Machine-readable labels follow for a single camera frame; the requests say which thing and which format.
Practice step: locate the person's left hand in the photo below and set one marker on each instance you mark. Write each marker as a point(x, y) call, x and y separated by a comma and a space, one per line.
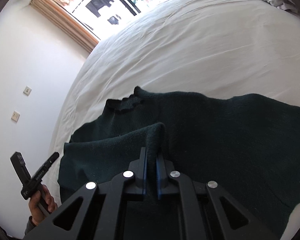
point(45, 205)

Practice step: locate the dark green knit sweater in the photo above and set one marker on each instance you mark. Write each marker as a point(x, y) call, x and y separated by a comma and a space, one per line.
point(215, 140)

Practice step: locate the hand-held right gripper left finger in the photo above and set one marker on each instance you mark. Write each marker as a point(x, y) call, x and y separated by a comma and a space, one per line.
point(143, 170)

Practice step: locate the white wall outlet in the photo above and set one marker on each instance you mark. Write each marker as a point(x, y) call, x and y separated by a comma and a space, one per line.
point(27, 90)
point(15, 116)

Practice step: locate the wooden window sill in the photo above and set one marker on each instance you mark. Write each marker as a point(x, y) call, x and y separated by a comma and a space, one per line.
point(65, 23)

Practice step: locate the bed with white sheet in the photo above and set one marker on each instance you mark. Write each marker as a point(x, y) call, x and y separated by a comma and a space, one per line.
point(190, 55)

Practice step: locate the person's left forearm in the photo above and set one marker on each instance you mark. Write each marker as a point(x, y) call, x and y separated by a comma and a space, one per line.
point(30, 226)

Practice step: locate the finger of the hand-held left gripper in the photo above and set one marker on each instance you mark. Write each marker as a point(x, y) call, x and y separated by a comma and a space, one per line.
point(52, 158)
point(18, 165)

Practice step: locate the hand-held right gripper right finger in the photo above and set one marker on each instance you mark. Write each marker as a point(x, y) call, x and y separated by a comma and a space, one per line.
point(159, 172)

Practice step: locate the small dark hanging garment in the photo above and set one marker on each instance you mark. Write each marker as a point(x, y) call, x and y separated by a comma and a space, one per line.
point(113, 20)

